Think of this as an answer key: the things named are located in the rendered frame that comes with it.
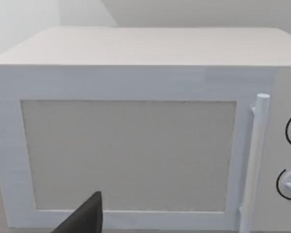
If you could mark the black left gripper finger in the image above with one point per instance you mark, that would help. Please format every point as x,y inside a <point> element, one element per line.
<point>88,216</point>

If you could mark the pale microwave door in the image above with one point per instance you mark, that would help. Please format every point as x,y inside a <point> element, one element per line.
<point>128,155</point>

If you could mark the pale microwave oven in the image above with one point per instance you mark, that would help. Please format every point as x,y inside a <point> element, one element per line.
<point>145,48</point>

